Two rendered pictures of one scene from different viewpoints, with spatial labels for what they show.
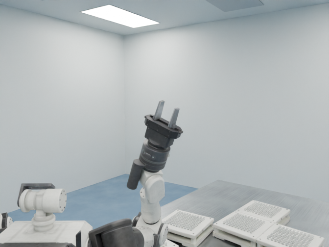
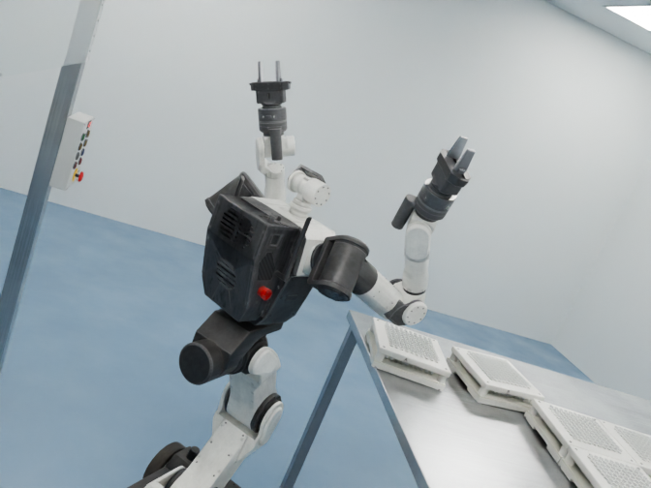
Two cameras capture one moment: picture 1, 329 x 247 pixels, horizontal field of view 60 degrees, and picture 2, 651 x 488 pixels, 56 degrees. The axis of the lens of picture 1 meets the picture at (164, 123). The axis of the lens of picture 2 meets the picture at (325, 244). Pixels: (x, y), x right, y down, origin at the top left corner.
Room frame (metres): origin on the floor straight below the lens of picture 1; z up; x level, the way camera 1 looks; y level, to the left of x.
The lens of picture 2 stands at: (-0.48, -0.71, 1.66)
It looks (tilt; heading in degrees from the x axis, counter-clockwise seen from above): 14 degrees down; 36
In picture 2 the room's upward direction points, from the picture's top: 22 degrees clockwise
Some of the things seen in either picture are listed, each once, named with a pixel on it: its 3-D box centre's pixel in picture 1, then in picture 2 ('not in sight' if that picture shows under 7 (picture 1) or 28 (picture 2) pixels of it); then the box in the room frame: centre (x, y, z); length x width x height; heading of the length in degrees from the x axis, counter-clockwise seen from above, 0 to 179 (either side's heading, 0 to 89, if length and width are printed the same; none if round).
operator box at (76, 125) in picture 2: not in sight; (72, 150); (0.68, 1.36, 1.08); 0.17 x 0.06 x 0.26; 51
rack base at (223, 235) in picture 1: (243, 233); (574, 444); (1.51, -0.44, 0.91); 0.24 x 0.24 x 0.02; 47
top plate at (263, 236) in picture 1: (290, 240); (627, 486); (1.34, -0.62, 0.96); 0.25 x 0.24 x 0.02; 47
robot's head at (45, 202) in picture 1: (45, 204); (307, 192); (0.79, 0.34, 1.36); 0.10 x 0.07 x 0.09; 91
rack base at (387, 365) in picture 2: not in sight; (403, 358); (1.28, 0.10, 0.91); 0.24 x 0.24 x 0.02; 42
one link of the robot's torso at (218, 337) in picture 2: not in sight; (230, 343); (0.70, 0.33, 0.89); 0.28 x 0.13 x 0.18; 12
